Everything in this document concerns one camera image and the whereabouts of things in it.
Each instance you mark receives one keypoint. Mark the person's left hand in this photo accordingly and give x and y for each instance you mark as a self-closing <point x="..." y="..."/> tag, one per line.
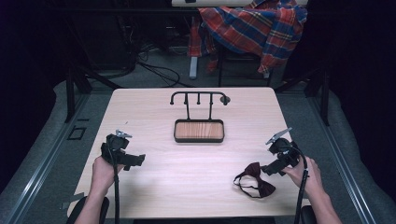
<point x="104" y="174"/>

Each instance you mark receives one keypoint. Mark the black chair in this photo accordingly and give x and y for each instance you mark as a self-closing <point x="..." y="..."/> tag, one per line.
<point x="239" y="62"/>

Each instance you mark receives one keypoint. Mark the white table leg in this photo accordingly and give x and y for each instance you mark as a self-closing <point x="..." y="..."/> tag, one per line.
<point x="193" y="67"/>

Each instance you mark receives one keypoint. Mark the black metal stand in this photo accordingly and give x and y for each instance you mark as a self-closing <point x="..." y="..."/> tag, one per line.
<point x="77" y="90"/>
<point x="314" y="90"/>

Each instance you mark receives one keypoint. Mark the black hanger stand with tray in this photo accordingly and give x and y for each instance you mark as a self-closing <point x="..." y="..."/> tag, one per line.
<point x="199" y="124"/>

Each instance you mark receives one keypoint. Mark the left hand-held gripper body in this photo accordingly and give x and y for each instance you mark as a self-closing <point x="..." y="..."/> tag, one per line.
<point x="116" y="146"/>

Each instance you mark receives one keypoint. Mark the dark red bow tie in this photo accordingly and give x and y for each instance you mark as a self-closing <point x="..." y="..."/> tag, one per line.
<point x="257" y="180"/>

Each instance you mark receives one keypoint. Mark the person's right hand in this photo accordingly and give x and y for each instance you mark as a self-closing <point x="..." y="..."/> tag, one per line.
<point x="306" y="174"/>

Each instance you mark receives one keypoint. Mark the red blue plaid shirt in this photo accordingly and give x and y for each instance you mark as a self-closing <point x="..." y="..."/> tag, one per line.
<point x="252" y="28"/>

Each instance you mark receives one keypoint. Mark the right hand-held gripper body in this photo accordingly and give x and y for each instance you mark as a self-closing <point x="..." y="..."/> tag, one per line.
<point x="285" y="151"/>

